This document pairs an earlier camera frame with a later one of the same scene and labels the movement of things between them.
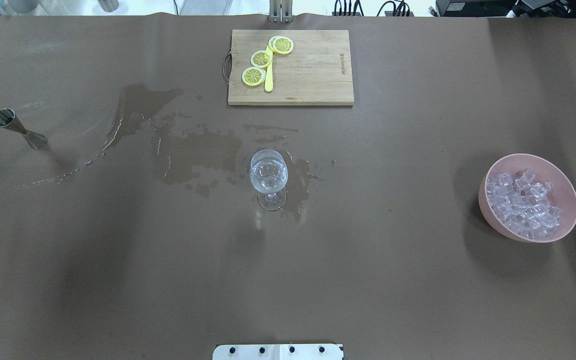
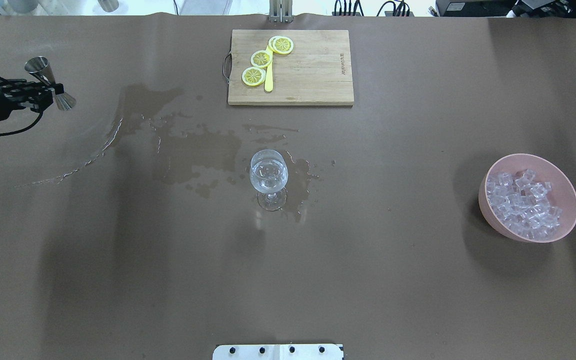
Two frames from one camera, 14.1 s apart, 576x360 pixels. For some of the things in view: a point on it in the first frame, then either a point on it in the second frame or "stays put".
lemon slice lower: x=254 y=76 stays put
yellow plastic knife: x=269 y=76 stays put
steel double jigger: x=5 y=118 → x=39 y=66
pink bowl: x=529 y=197 stays put
